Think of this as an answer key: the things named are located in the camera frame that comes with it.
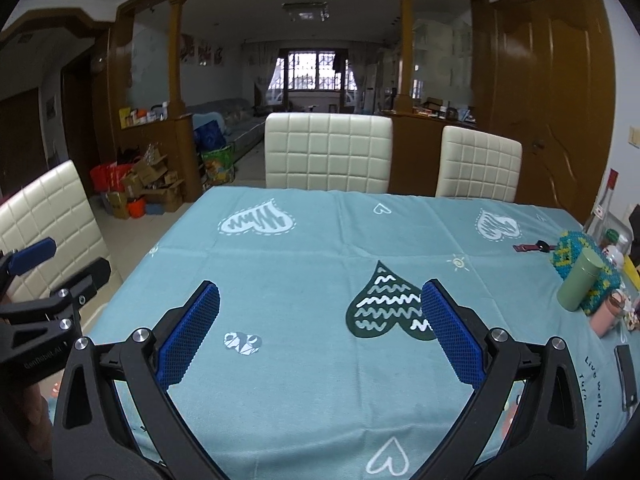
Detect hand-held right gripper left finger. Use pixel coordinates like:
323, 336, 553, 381
50, 280, 222, 480

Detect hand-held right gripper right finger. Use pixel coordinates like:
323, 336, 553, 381
421, 279, 588, 480

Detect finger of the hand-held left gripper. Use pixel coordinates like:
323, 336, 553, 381
0, 238, 57, 281
0, 257, 112, 324

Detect cream quilted dining chair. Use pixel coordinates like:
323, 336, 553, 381
264, 112, 394, 193
435, 126, 523, 200
0, 160, 121, 321

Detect red bag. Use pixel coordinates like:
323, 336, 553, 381
90, 162, 126, 193

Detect pile of cardboard boxes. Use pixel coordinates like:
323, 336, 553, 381
102, 142, 185, 218

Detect green tumbler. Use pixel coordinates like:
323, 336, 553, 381
556, 248, 605, 313

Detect teal printed tablecloth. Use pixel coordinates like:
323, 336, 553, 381
47, 187, 640, 480

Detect beaded green yellow box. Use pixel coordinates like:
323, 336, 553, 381
549, 230, 623, 317

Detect pink cup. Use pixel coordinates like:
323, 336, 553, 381
591, 292, 630, 335

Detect row of bottles and packets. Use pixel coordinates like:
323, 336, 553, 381
118, 102, 169, 128

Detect green printed bag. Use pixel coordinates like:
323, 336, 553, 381
201, 146, 236, 186

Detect black phone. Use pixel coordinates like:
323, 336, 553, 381
615, 344, 640, 412

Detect blue bag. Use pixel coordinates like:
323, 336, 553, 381
194, 121, 227, 152

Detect clear bottle with red cap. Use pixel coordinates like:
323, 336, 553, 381
585, 169, 621, 241

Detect grey sofa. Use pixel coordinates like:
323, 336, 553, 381
187, 99, 266, 161

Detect row of small household items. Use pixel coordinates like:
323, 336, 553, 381
415, 97, 476, 122

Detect wooden column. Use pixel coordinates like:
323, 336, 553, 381
167, 0, 187, 118
397, 0, 416, 111

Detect wooden door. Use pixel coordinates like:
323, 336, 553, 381
492, 0, 616, 223

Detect barred window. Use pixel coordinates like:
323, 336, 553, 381
280, 49, 348, 92

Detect ceiling lamp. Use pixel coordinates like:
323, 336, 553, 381
281, 2, 331, 23

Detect wall photo prints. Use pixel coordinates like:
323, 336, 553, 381
180, 35, 226, 67

